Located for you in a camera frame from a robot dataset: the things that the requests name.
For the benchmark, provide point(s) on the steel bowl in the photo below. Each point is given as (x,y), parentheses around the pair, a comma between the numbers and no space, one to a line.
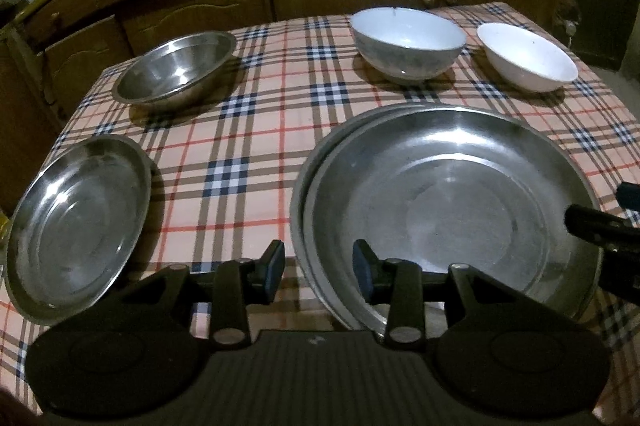
(170,71)

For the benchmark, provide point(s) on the large steel plate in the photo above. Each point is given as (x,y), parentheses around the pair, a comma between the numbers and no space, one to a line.
(450,186)
(296,216)

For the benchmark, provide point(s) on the small steel plate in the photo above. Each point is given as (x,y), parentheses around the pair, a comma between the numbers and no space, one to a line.
(75,226)

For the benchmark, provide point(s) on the patterned white ceramic bowl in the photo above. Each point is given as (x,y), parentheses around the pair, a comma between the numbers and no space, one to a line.
(407,41)

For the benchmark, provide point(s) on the narrow wooden cabinet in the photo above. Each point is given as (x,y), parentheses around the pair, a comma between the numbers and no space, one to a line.
(20,106)

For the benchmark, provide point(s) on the plain white shallow bowl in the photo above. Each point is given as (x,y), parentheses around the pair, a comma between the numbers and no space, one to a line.
(527,56)

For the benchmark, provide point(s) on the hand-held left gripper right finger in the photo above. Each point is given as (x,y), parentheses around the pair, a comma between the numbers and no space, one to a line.
(362,271)

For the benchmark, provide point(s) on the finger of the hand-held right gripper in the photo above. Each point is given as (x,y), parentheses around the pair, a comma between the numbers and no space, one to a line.
(631,196)
(590,226)

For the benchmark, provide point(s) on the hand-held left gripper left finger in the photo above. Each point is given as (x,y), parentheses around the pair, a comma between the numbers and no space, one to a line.
(276,271)

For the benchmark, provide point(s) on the plaid tablecloth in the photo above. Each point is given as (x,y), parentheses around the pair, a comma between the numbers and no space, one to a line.
(240,131)

